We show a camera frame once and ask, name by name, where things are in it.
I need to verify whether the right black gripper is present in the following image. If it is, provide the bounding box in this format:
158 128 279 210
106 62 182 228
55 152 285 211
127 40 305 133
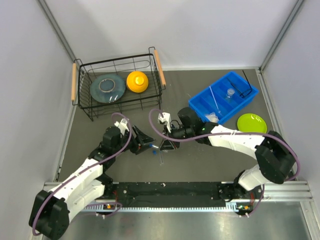
159 123 195 151

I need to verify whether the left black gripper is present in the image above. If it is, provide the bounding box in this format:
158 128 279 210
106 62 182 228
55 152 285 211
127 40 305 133
113 124 157 155

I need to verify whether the blue-capped test tube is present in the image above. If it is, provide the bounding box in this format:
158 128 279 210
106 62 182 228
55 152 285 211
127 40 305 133
149 144 159 149
152 150 164 165

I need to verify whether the plastic bag of cotton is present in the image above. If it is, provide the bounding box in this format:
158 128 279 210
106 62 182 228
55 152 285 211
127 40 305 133
205 112 219 123

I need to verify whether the glass stirring rod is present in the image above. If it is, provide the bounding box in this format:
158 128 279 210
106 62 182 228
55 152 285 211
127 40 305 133
209 86 222 116

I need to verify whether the small clear glass flask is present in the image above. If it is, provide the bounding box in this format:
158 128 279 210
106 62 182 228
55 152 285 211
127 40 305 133
225 88 235 103

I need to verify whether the black wire ring stand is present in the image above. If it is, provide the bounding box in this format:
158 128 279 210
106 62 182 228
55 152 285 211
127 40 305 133
226 70 253 99

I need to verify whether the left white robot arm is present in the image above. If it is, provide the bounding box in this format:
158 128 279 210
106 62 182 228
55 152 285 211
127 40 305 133
28 122 155 240

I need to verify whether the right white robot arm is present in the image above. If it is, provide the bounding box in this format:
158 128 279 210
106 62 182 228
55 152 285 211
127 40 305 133
157 107 297 198

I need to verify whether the orange ribbed bowl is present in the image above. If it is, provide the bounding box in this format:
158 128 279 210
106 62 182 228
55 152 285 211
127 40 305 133
126 71 149 93

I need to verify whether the blue ceramic plate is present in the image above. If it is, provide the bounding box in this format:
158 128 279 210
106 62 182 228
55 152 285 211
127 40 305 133
89 73 126 104

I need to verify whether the blue plastic divided bin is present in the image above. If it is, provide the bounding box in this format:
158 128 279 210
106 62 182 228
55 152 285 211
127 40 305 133
188 71 259 125

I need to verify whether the lime green plate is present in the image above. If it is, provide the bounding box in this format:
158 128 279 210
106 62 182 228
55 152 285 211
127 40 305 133
237 113 268 134

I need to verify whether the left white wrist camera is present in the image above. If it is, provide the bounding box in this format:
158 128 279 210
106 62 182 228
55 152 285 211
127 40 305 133
114 118 130 136

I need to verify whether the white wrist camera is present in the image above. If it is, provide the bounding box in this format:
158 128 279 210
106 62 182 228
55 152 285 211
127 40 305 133
157 112 172 133
114 118 130 136

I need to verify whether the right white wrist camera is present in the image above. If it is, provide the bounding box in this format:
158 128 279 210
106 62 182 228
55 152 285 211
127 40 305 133
157 112 172 133

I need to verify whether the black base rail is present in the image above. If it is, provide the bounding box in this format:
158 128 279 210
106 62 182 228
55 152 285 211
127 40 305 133
112 182 235 208

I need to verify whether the black wire basket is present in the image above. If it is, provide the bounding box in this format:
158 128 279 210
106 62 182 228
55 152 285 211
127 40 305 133
71 46 167 121

